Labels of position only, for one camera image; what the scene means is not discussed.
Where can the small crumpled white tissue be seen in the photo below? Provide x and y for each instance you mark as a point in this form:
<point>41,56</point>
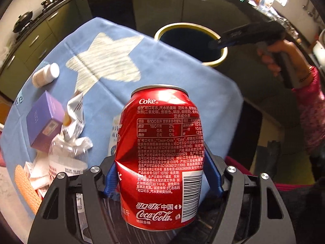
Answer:
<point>85,144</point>

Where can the purple cardboard box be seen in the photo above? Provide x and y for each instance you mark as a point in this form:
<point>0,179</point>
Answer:
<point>44,117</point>

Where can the red soda can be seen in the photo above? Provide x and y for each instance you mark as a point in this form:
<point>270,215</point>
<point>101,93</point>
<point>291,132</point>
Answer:
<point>160,144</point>

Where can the black wok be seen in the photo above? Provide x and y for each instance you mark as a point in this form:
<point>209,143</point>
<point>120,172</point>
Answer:
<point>22,20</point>

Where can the white pill bottle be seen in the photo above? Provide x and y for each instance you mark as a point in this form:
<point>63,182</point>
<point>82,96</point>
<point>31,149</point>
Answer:
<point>45,75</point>

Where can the clear plastic bottle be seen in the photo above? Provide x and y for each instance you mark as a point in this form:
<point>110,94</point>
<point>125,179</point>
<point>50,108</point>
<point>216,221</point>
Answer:
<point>64,157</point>

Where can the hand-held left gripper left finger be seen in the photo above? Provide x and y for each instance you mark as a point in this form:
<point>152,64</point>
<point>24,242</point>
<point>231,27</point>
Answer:
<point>112,181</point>

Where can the dark blue yellow-rimmed trash bin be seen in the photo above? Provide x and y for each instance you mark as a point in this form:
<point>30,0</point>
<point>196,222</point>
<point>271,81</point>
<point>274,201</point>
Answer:
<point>188,40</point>

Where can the person's right hand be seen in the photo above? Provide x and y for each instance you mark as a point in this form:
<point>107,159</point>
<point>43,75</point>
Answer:
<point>292,53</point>

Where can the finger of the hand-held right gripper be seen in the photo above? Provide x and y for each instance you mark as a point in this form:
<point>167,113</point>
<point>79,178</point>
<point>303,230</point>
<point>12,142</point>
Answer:
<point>216,45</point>

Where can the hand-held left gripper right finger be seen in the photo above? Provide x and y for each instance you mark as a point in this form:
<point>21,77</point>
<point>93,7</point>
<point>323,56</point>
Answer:
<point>213,174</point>

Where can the dark kitchen countertop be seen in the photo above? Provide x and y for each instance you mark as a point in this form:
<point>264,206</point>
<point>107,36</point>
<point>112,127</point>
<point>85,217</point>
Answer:
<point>58,3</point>

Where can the person's right forearm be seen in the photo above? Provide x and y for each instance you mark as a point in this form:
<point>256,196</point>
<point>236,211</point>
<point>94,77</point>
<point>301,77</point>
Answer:
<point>313,106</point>

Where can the silver foil wrapper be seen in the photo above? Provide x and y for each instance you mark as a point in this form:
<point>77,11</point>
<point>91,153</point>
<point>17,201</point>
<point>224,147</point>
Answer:
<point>75,117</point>

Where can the orange waffle-textured pad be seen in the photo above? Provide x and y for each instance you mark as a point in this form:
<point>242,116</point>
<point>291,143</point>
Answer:
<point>25,188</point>

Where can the white paper packet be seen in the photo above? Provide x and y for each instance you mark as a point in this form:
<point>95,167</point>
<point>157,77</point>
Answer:
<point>38,175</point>

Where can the white drink carton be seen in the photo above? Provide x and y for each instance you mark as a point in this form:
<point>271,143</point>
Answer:
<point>113,137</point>

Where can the dark cloth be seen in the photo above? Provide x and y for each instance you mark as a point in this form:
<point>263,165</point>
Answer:
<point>304,216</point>

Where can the blue star tablecloth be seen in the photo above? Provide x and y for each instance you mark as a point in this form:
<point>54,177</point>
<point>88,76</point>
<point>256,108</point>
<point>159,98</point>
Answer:
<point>157,73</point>

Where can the steel cooking pot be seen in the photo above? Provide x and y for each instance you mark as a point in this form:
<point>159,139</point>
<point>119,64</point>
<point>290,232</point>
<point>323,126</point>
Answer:
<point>48,2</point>

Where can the green kitchen base cabinets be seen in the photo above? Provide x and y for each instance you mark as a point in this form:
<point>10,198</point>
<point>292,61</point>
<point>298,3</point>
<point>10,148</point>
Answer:
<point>193,7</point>

